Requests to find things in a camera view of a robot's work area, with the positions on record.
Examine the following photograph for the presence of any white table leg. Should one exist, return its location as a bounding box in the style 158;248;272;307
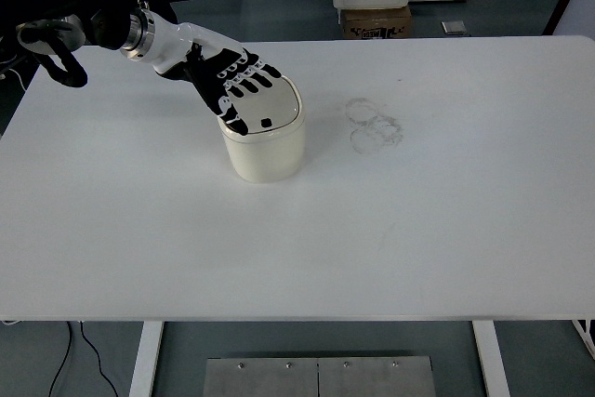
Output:
127;321;165;397
471;321;511;397

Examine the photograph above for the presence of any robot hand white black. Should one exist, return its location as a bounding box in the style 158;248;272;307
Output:
148;20;284;137
572;319;595;361

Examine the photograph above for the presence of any white cable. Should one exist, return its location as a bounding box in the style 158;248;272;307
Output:
0;66;28;91

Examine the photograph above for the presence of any brown cardboard box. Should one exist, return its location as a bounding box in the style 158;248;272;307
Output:
341;6;414;39

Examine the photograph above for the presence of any cream flip-lid trash bin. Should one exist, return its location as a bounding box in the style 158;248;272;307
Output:
217;73;307;183

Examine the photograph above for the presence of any black floor cable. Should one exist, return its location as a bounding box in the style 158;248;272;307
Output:
48;321;73;397
79;321;120;397

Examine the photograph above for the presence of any grey metal plate with screws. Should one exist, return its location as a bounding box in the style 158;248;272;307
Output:
203;355;437;397

